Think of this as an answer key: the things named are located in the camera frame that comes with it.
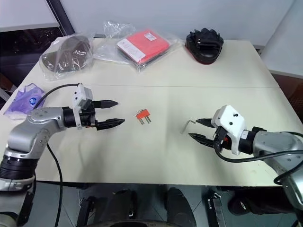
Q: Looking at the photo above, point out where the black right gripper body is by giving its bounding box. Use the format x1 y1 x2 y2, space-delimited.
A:
212 126 234 153

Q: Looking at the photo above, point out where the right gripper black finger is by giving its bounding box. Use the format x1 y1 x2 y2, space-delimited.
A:
188 133 215 149
196 118 216 129

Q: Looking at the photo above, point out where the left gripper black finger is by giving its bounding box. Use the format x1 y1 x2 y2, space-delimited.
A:
96 118 126 131
93 99 119 110

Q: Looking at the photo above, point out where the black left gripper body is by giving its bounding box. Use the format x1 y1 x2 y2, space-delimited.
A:
79 102 99 131

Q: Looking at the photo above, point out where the loose silver hex key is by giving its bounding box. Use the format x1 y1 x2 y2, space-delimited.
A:
180 120 196 135

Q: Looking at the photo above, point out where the small orange connector part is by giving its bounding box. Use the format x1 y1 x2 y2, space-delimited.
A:
134 108 152 126

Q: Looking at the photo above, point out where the clear crumpled plastic bag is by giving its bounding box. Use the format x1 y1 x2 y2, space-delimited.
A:
93 20 183 73

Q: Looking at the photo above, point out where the clear plastic cap bag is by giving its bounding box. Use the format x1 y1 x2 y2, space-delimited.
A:
39 32 96 82

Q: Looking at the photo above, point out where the grey baseball cap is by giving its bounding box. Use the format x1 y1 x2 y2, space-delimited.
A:
41 35 92 73

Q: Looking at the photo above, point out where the purple bag of gloves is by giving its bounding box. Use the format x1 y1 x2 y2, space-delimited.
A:
3 82 47 119

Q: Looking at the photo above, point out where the black flat bar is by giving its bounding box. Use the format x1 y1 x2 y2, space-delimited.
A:
204 189 226 227

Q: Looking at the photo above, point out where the dark rounded shape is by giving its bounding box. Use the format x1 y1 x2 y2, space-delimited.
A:
165 186 197 224

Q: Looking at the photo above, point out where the red flat packaged item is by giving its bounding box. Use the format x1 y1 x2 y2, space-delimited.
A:
116 29 171 70

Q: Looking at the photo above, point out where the black padded glove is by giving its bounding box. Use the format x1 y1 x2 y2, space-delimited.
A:
185 27 224 64

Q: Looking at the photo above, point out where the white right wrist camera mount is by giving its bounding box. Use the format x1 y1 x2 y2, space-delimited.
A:
211 105 247 156

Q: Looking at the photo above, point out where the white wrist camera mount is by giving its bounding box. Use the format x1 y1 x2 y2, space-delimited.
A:
71 83 93 130
211 105 247 156

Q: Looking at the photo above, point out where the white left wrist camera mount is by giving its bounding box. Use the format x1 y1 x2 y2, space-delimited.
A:
71 83 93 130

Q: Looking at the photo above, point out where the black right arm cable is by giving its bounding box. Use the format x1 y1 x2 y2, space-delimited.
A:
214 139 303 186

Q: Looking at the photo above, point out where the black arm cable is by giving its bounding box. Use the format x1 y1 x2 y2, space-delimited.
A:
214 139 303 186
35 82 83 227

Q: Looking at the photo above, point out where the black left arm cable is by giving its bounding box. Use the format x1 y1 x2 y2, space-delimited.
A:
35 82 83 227

